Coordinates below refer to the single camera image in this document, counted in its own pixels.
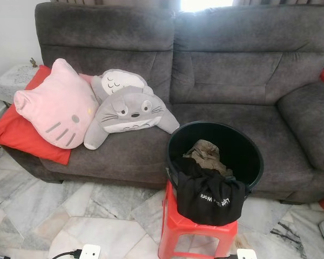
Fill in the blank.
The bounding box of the black garment white print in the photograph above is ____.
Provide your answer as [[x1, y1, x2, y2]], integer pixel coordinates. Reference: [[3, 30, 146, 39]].
[[170, 156, 246, 227]]

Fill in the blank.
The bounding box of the black plastic bucket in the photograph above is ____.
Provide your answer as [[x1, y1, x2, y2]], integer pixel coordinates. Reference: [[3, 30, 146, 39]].
[[165, 121, 264, 208]]

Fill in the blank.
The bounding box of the dark grey fabric sofa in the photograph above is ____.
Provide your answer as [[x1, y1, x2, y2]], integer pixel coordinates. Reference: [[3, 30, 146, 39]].
[[1, 0, 324, 205]]

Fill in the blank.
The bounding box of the khaki garment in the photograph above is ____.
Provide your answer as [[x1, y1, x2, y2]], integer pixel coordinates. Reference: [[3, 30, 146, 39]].
[[183, 139, 234, 179]]

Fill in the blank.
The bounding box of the red plastic stool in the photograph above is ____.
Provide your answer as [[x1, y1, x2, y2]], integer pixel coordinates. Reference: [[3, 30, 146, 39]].
[[158, 181, 239, 259]]

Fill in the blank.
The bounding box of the grey cat plush toy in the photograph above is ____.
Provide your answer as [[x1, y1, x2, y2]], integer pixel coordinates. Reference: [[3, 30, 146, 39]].
[[84, 86, 180, 151]]

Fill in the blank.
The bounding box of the grey white round plush cushion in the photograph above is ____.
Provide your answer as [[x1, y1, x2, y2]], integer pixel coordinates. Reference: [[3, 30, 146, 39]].
[[91, 69, 154, 103]]

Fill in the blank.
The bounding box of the pink cat face cushion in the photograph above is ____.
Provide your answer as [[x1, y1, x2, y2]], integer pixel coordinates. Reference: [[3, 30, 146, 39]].
[[13, 58, 100, 150]]

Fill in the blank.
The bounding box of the red cushion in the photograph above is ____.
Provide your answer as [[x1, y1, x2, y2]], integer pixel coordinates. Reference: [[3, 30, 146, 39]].
[[0, 65, 95, 165]]

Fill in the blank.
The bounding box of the white lace covered side table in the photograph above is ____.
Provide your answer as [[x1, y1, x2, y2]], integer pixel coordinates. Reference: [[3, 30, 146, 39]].
[[0, 62, 41, 103]]

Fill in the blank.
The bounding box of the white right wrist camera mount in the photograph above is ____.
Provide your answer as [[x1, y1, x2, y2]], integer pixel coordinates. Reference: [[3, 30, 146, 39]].
[[236, 248, 258, 259]]

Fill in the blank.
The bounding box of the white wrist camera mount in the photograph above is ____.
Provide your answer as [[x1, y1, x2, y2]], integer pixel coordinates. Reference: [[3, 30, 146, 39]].
[[78, 244, 102, 259], [236, 248, 258, 259]]

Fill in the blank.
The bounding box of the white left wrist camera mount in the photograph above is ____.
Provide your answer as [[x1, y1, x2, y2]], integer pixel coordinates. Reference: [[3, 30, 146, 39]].
[[78, 244, 102, 259]]

